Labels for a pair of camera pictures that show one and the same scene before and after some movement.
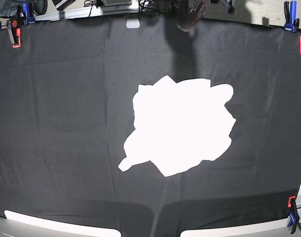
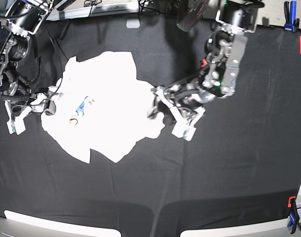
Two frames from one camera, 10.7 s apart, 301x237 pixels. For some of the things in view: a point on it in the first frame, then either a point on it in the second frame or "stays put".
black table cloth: x=62 y=113 stays put
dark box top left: x=62 y=5 stays put
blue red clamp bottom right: x=293 y=215 stays put
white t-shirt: x=178 y=125 -> x=99 y=104
